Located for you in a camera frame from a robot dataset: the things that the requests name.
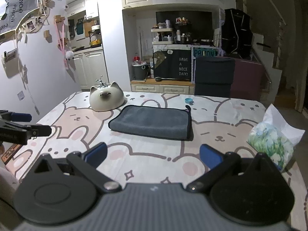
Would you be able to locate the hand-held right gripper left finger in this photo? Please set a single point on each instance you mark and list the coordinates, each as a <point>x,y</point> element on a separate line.
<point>96,153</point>

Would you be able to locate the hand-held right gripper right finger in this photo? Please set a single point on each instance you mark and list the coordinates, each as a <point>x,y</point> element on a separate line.
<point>209,156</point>

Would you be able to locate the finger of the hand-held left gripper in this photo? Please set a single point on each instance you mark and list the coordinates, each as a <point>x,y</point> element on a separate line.
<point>41,130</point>
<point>20,117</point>

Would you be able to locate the grey towel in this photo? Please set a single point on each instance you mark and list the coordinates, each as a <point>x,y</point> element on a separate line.
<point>151,122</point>

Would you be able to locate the patterned floor mat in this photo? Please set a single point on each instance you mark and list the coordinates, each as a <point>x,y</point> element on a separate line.
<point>10,154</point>

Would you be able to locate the bear-printed tablecloth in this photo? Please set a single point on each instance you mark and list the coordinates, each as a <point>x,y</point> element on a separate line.
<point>216,130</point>

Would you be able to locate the cat-shaped ceramic bowl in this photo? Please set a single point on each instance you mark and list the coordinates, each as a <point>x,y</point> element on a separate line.
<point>105,101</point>

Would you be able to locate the blue tape roll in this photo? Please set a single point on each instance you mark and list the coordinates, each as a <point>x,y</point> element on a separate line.
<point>189,100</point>

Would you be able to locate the floral tissue packet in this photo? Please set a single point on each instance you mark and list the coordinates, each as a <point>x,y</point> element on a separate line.
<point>272,139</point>

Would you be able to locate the small silver ornament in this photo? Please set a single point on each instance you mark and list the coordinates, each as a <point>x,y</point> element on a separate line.
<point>101,83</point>

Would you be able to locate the white kitchen cabinets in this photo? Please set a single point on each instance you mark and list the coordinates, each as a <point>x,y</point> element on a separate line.
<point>90,67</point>

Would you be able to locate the dark chair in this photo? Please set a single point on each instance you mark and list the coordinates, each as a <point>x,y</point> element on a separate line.
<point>214,74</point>

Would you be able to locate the low cream drawer cabinet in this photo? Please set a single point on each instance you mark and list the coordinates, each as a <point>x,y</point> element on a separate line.
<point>163,87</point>

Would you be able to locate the pink ribbon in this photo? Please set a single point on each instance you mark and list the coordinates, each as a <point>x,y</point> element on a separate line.
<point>62,43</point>

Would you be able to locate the dark grey trash bin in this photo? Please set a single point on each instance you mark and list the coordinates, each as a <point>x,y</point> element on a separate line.
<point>140,72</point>

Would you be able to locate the black printed hanging cloth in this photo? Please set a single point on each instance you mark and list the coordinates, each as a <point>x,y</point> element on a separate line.
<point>172,65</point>

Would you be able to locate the teal sign board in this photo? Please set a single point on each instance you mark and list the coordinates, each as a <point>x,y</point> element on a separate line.
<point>204,53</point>

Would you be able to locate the white shelf rack with bottles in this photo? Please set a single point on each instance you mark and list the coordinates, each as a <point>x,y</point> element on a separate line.
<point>161,36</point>

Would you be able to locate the grey printed wall hanging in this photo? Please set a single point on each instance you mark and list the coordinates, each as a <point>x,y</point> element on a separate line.
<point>16,12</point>

